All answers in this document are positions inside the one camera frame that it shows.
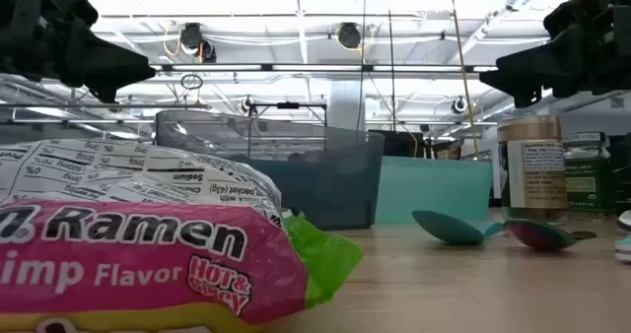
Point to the gold-lid spice jar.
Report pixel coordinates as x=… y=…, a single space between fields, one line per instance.
x=532 y=175

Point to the green-label glass jar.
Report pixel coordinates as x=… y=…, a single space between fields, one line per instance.
x=586 y=185

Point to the pink and green ramen packet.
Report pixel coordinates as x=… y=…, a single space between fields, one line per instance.
x=148 y=254

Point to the teal translucent plastic bin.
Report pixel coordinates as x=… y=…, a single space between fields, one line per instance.
x=434 y=190

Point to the black computer case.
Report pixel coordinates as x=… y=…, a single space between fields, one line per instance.
x=401 y=143

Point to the teal plastic spoon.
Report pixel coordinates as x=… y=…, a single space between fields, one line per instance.
x=443 y=227

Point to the white building column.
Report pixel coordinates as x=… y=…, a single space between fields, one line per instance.
x=345 y=106

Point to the long ceiling light strip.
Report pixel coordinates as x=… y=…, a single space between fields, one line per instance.
x=315 y=68

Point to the grey translucent plastic bin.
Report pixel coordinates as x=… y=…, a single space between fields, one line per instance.
x=315 y=195

